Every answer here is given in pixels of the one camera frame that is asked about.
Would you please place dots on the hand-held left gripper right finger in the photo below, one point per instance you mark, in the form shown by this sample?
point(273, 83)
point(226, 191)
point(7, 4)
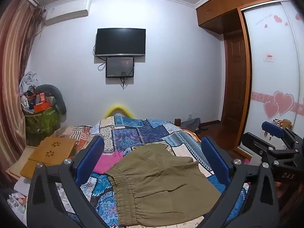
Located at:
point(215, 163)

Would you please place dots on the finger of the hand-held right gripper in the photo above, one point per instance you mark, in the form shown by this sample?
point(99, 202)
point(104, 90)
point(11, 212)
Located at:
point(266, 144)
point(273, 129)

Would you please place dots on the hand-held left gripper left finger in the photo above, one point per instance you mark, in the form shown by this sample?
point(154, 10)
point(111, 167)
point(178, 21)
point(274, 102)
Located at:
point(91, 161)

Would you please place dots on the olive green pants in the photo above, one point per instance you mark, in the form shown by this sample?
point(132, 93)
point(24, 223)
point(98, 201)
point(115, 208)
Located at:
point(166, 182)

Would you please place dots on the pink cloth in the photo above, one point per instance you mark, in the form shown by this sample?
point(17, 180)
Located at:
point(106, 162)

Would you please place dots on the wooden lap table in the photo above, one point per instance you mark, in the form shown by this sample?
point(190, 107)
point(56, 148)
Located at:
point(54, 149)

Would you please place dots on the grey bag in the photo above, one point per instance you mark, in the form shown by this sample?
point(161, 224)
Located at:
point(191, 123)

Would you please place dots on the blue patchwork quilt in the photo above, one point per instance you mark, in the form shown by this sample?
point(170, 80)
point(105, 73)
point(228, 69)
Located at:
point(133, 133)

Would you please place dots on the yellow curved object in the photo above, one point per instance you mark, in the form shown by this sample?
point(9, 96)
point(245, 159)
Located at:
point(111, 110)

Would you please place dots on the wooden bedpost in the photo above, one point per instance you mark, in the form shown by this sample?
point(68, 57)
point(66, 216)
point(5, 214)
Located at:
point(178, 122)

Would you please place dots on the green storage bag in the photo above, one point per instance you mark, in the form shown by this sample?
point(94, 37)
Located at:
point(41, 125)

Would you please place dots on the brown wooden door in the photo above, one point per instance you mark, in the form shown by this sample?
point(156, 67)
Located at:
point(235, 80)

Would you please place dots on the wooden board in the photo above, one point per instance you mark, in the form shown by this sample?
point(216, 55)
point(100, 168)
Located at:
point(28, 169)

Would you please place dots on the grey neck pillow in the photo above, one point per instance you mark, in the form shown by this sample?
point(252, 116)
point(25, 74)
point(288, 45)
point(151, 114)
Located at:
point(59, 97)

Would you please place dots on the orange box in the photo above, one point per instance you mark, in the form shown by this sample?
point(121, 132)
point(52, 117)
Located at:
point(42, 106)

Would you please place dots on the grey clothes pile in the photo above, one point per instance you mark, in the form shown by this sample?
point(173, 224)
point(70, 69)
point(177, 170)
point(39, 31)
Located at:
point(29, 79)

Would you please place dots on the striped brown curtain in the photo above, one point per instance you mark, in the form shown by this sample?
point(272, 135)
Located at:
point(14, 64)

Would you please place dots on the wooden overhead cabinet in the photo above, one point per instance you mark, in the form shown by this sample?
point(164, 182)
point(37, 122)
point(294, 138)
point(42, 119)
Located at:
point(213, 11)

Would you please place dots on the white air conditioner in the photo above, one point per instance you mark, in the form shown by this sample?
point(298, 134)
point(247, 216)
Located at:
point(68, 10)

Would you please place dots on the small black wall monitor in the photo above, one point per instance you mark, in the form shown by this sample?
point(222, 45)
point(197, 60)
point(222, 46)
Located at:
point(120, 67)

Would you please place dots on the black wall television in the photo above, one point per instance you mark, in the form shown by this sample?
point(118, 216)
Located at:
point(120, 41)

